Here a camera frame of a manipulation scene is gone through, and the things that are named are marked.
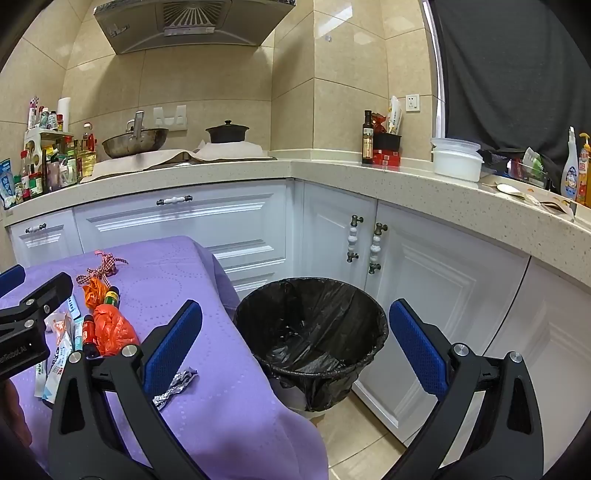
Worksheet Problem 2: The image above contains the red plastic bag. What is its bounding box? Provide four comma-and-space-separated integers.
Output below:
92, 305, 140, 357

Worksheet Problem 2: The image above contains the small white cabinet drawer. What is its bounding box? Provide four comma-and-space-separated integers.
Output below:
7, 222, 84, 268

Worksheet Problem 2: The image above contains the black lidded pot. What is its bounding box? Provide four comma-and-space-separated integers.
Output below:
205, 120, 250, 144

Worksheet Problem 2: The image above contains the dark grey curtain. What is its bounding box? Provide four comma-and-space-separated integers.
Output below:
434, 0, 591, 171

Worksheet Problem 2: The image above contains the white spice rack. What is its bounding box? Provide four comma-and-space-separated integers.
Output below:
23, 128, 75, 190

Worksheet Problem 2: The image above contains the purple tablecloth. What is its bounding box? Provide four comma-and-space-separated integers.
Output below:
0, 235, 328, 480

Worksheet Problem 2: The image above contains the orange pump bottle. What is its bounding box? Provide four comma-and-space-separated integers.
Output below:
576, 133, 591, 206

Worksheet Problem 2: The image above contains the foil wrapper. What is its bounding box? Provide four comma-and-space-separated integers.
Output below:
152, 368, 198, 411

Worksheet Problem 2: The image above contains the double wall socket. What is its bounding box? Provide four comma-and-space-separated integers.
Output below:
153, 105, 188, 130

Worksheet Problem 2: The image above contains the dark oil bottle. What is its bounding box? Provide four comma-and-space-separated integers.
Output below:
361, 110, 374, 165

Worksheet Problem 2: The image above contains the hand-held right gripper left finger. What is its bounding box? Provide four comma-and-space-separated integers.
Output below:
48, 299, 211, 480

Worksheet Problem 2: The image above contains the red printed box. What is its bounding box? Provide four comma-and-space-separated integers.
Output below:
372, 148, 402, 171

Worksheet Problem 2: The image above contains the small red bottle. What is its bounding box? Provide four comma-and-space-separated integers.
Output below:
81, 315, 101, 359

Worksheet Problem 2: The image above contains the clear box with packets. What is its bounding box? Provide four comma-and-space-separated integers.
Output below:
507, 148, 555, 190

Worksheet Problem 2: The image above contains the black-lined trash bin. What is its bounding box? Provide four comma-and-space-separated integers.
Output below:
233, 277, 389, 414

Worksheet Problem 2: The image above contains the white spray bottle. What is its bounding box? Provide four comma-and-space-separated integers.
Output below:
560, 127, 580, 198

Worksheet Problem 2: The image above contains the group of condiment jars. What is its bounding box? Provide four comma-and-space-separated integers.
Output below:
13, 97, 98, 204

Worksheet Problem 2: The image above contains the steel wok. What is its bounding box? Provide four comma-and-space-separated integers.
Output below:
102, 111, 170, 159

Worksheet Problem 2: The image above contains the steel range hood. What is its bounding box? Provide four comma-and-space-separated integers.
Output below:
93, 0, 296, 55

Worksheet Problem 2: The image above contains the narrow white cabinet door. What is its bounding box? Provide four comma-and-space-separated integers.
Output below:
302, 181, 379, 296

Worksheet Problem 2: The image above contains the white sachet green print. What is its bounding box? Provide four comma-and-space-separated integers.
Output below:
34, 353, 49, 398

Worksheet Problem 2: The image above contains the beige paper sheet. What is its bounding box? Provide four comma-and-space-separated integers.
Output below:
81, 148, 195, 184
191, 140, 269, 163

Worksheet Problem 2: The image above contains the tall white packet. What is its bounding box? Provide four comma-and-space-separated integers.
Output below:
388, 96, 403, 136

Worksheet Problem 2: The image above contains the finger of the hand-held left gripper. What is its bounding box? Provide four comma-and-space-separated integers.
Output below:
0, 272, 75, 341
0, 264, 26, 298

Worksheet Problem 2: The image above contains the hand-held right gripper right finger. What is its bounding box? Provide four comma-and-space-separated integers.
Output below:
383, 298, 546, 480

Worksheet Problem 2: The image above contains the white lidded container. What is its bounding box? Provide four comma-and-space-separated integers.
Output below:
431, 137, 485, 182

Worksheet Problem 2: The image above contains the orange plastic bag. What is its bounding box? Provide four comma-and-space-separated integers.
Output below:
82, 277, 112, 309

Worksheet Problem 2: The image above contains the person's left forearm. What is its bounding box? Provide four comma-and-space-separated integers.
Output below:
0, 378, 35, 462

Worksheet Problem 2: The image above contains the white sachet blue print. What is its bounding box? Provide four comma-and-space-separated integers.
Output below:
42, 330, 75, 403

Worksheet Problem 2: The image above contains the yellow cooking oil bottle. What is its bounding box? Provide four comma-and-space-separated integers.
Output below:
81, 122, 98, 178

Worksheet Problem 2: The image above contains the speckled kitchen countertop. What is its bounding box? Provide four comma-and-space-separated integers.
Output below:
2, 157, 591, 273

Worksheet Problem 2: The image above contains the red checked ribbon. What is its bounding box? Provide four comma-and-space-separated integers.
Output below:
76, 250, 129, 287

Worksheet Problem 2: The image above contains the wide white cabinet front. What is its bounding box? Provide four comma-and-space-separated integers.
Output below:
74, 180, 295, 301

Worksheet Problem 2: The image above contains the blue white pouch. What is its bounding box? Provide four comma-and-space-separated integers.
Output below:
0, 158, 19, 208

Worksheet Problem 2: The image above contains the clear plastic bag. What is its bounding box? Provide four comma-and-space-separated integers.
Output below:
45, 311, 70, 344

